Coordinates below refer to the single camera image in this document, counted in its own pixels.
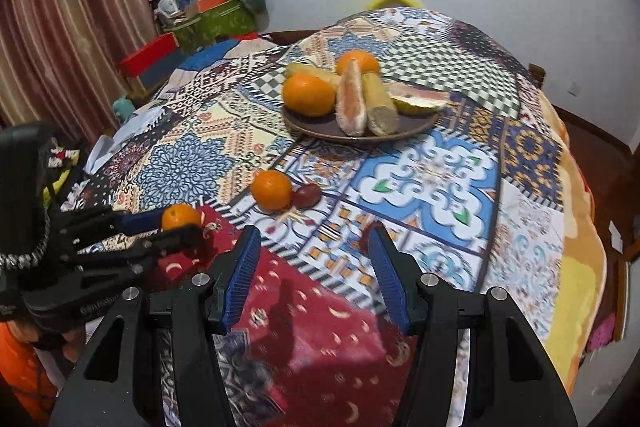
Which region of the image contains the green storage box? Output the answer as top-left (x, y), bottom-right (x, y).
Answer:
top-left (162, 4), bottom-right (258, 54)

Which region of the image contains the striped brown curtain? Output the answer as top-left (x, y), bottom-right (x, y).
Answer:
top-left (0, 0), bottom-right (171, 142)

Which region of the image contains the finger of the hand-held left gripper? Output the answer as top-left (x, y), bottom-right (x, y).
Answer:
top-left (74, 223), bottom-right (206, 284)
top-left (52, 206), bottom-right (167, 244)

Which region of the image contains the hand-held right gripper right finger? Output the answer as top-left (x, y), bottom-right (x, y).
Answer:
top-left (367, 224), bottom-right (576, 427)

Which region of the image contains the small dark red fruit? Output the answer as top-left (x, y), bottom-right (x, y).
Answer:
top-left (292, 183), bottom-right (322, 208)

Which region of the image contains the yellow orange fleece blanket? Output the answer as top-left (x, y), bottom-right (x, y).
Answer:
top-left (525, 77), bottom-right (609, 403)

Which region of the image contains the white crumpled cloth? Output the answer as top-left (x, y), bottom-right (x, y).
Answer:
top-left (85, 134), bottom-right (132, 174)

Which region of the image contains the large plain orange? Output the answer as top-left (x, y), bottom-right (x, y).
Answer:
top-left (282, 73), bottom-right (337, 118)

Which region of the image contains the grey round plate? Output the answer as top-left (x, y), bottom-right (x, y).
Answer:
top-left (282, 104), bottom-right (441, 144)

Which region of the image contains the pink slipper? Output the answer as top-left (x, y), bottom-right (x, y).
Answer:
top-left (587, 313), bottom-right (616, 353)

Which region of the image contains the red box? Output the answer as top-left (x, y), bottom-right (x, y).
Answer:
top-left (119, 33), bottom-right (183, 80)

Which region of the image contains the small tangerine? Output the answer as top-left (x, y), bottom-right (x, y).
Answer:
top-left (161, 203), bottom-right (203, 233)
top-left (250, 170), bottom-right (292, 211)

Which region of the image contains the patchwork printed blanket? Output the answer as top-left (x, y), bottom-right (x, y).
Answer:
top-left (60, 7), bottom-right (566, 427)

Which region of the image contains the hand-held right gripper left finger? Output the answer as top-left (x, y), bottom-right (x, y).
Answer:
top-left (47, 224), bottom-right (263, 427)

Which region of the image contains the orange with sticker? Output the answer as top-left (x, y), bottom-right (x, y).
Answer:
top-left (335, 50), bottom-right (381, 78)

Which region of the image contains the pomelo piece with yellow rind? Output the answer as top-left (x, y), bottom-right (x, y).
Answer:
top-left (387, 82), bottom-right (448, 116)

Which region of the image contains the short yellow banana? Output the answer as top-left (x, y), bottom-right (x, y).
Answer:
top-left (286, 63), bottom-right (343, 90)

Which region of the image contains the teal plush toy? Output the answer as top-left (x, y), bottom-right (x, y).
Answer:
top-left (112, 97), bottom-right (137, 124)

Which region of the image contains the long yellow banana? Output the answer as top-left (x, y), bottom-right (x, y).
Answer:
top-left (362, 72), bottom-right (401, 136)

